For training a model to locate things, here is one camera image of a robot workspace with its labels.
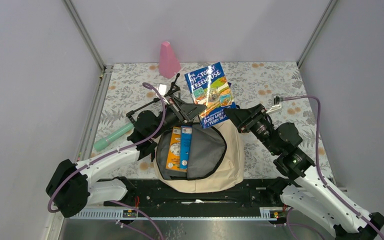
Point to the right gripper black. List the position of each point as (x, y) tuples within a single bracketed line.
[(245, 118)]

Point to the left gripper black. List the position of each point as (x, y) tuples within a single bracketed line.
[(186, 112)]

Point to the blue round-logo book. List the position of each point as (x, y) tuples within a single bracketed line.
[(185, 144)]

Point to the blue Treehouse book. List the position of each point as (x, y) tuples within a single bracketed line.
[(209, 86)]

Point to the orange children's book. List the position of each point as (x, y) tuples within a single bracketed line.
[(174, 150)]

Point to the cream canvas backpack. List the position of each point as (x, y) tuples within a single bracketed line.
[(216, 161)]

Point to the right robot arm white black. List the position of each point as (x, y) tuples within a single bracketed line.
[(302, 187)]

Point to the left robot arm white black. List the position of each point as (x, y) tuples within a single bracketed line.
[(75, 185)]

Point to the black folding tripod stand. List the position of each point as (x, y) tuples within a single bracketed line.
[(174, 88)]

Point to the pink cone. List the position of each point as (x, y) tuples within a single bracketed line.
[(169, 64)]

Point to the mint green tube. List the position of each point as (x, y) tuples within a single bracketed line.
[(109, 139)]

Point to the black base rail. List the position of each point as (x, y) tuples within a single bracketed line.
[(244, 200)]

